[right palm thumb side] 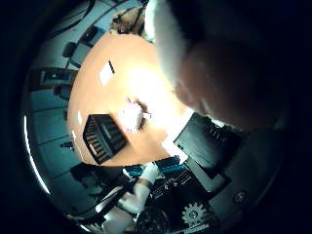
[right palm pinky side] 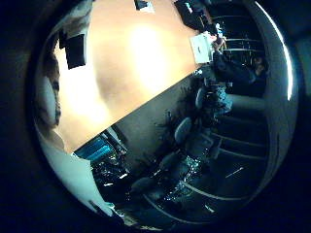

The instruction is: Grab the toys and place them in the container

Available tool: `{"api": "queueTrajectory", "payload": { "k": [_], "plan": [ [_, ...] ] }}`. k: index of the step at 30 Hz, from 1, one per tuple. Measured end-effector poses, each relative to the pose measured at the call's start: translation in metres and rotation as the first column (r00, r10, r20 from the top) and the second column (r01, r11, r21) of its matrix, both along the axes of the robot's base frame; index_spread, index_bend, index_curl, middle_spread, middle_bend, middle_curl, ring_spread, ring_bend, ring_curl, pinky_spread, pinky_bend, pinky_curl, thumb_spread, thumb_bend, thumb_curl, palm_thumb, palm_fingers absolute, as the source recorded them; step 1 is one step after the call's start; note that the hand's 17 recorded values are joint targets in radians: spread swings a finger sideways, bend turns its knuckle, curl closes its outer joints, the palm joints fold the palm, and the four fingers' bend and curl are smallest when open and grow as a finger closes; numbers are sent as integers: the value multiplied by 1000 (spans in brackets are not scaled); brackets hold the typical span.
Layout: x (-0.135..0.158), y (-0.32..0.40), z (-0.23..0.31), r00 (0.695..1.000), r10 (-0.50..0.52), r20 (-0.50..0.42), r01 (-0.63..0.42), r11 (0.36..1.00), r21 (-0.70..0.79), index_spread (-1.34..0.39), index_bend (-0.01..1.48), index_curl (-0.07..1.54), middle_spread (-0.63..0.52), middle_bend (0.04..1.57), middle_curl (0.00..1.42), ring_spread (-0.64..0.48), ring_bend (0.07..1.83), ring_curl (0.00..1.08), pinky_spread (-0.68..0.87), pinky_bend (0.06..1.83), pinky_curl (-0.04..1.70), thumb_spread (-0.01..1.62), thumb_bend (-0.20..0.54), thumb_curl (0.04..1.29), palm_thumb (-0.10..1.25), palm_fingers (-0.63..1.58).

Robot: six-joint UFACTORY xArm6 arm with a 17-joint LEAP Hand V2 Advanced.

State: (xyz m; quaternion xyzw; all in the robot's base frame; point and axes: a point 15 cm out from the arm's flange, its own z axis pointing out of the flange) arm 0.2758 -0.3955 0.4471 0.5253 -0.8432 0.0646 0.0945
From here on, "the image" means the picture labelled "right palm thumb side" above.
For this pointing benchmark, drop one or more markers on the pink and white plush toy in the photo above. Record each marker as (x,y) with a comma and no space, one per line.
(131,117)

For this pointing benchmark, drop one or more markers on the black mesh basket container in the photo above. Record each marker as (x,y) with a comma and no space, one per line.
(104,138)

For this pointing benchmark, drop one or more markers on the white paper label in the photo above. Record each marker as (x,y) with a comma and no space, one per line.
(106,73)

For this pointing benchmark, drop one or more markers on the black office chair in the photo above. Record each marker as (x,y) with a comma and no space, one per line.
(69,49)
(88,34)

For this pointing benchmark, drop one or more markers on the ceiling light strip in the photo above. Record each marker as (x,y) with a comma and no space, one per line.
(32,156)

